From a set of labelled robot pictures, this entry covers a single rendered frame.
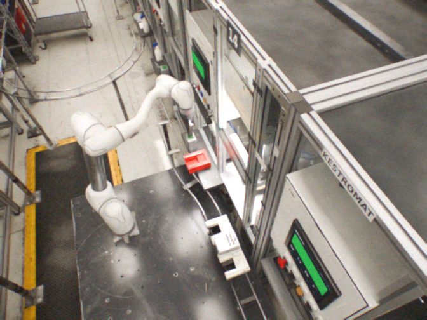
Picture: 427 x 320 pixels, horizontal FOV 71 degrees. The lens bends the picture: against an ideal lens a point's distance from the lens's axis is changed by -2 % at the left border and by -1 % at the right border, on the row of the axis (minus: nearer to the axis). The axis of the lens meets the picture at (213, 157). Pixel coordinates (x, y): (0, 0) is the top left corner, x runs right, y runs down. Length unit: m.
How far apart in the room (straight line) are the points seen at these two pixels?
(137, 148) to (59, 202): 0.97
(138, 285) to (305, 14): 1.71
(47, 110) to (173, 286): 3.07
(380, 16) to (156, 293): 1.80
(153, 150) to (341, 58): 2.64
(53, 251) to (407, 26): 2.97
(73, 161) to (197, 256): 2.06
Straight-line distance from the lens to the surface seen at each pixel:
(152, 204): 2.25
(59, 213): 3.31
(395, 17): 1.42
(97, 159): 1.87
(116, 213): 1.97
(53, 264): 3.10
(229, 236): 1.81
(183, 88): 1.78
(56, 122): 4.20
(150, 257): 2.09
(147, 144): 3.52
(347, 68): 1.08
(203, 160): 2.08
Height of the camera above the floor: 2.60
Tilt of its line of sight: 52 degrees down
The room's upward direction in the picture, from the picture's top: 3 degrees counter-clockwise
